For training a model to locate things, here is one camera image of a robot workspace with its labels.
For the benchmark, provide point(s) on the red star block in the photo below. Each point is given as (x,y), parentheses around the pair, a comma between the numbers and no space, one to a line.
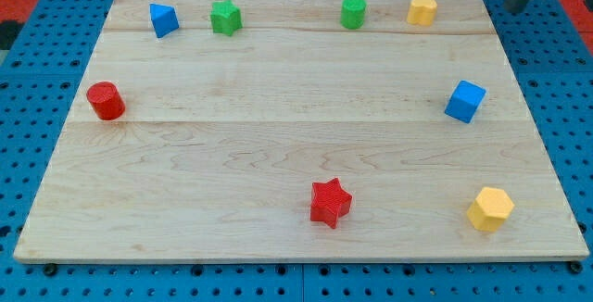
(329,202)

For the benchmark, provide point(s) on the green star block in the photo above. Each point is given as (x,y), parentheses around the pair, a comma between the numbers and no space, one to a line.
(225,17)

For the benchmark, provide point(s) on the blue cube block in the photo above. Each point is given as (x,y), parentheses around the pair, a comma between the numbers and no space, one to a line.
(464,101)

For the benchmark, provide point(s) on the wooden board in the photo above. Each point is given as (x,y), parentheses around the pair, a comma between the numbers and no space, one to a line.
(223,136)

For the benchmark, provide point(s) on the green cylinder block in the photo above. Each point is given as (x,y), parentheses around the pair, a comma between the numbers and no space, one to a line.
(352,14)

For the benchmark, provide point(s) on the blue triangular prism block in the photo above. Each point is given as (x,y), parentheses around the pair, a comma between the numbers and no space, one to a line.
(164,19)

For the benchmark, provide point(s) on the yellow heart block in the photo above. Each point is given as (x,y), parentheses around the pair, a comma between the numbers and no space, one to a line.
(422,12)

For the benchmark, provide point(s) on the red cylinder block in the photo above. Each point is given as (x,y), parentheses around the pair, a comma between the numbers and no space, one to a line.
(105,100)

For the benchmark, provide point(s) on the yellow hexagon block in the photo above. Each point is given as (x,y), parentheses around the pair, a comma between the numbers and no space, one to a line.
(490,209)

